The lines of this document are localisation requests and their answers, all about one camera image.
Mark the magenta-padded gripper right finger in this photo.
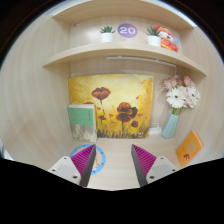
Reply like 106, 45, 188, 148
130, 143, 178, 188

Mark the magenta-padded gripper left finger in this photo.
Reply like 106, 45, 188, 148
48, 143, 98, 188

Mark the round blue-rimmed cartoon mouse pad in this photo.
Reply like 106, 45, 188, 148
69, 143, 107, 176

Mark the white power strip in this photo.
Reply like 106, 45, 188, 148
147, 122, 164, 136

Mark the green and beige book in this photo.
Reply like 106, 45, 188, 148
67, 103, 99, 144

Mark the pale green faceted vase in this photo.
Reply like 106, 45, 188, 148
160, 112, 180, 140

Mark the orange book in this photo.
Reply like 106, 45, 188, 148
175, 129, 205, 169

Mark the yellow poppy flower painting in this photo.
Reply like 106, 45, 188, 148
68, 73, 155, 140

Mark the white light bar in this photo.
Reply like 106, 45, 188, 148
105, 55, 178, 78

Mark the wooden shelf unit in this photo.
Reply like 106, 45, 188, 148
41, 0, 209, 77

